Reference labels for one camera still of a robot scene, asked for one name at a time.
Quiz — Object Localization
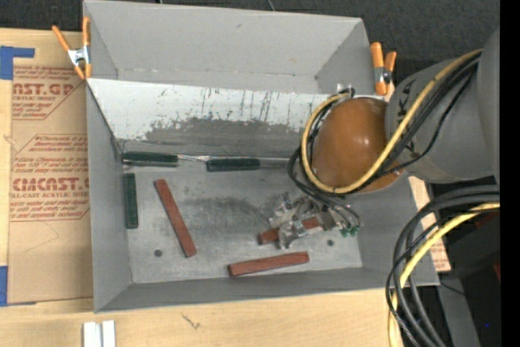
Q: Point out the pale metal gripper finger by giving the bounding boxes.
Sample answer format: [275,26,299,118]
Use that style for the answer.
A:
[269,193,305,228]
[277,220,309,250]

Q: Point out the red-brown block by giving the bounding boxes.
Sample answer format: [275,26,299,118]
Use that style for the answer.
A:
[257,216,322,246]
[226,250,311,279]
[153,178,198,259]

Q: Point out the dark green flat block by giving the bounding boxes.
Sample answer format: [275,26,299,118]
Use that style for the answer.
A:
[205,157,262,173]
[122,150,180,168]
[123,172,140,230]

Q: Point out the grey metal bin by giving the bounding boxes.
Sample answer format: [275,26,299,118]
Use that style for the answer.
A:
[82,0,441,314]

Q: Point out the brown cardboard board red print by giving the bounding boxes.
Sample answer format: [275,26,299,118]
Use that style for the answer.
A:
[0,27,451,306]

